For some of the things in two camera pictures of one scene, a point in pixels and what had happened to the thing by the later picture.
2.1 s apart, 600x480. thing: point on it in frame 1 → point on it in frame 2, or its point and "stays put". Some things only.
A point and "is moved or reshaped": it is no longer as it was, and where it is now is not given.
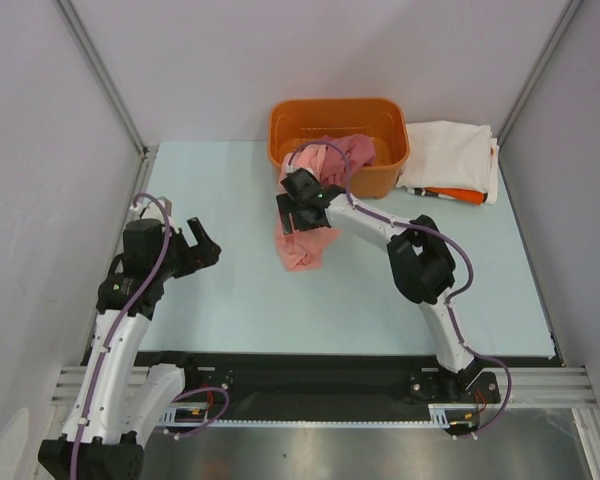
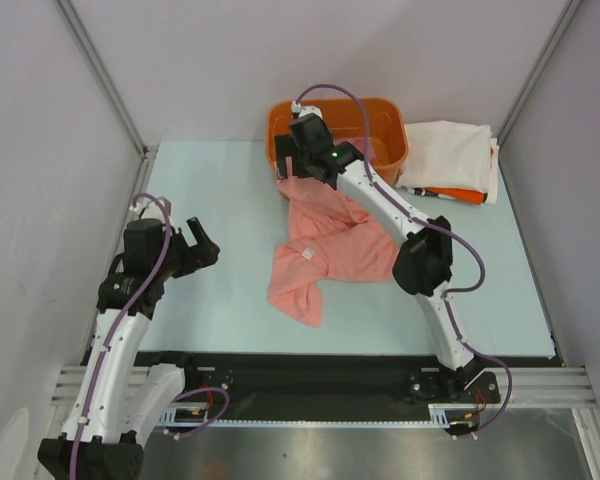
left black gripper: (202, 255) stays put
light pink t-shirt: (302, 250) is moved or reshaped
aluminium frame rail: (561, 386) stays put
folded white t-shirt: (447, 154) stays put
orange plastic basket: (296, 121) stays put
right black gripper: (287, 206) → (285, 147)
